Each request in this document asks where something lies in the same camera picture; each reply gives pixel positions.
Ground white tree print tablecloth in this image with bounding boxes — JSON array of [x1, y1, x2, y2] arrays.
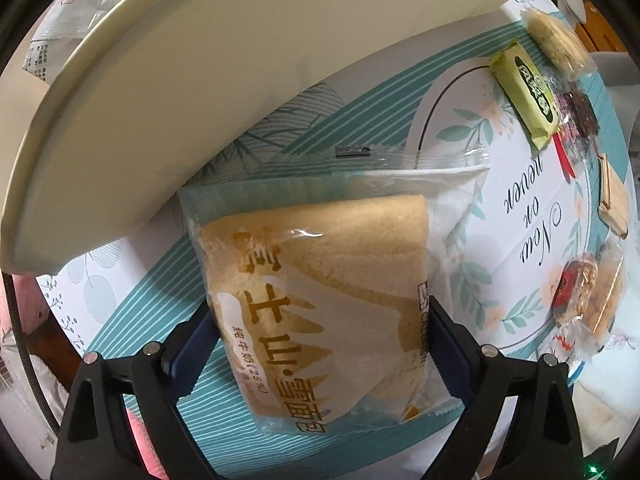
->
[[35, 0, 621, 480]]

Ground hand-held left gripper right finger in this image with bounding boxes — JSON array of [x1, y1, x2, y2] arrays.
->
[[425, 295, 586, 480]]

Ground small dark candy packet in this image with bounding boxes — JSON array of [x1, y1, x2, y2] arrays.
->
[[547, 87, 601, 181]]

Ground silver white snack packet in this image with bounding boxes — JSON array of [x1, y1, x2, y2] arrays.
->
[[20, 0, 141, 83]]

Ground beige wafer bar packet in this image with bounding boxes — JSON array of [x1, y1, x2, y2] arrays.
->
[[597, 152, 632, 238]]

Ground clear bag of tan cookies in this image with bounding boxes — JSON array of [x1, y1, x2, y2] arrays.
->
[[517, 7, 596, 81]]

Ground white plastic storage box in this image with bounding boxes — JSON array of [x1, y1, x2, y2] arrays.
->
[[0, 0, 556, 276]]

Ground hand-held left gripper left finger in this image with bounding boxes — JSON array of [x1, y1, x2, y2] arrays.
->
[[52, 302, 221, 480]]

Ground green snack packet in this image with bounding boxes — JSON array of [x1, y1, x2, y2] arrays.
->
[[489, 44, 561, 151]]

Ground clear nut bar packet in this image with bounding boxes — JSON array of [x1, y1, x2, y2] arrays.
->
[[585, 242, 628, 356], [552, 252, 601, 361]]

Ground large clear bread bag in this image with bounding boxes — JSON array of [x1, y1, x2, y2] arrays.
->
[[179, 152, 493, 441]]

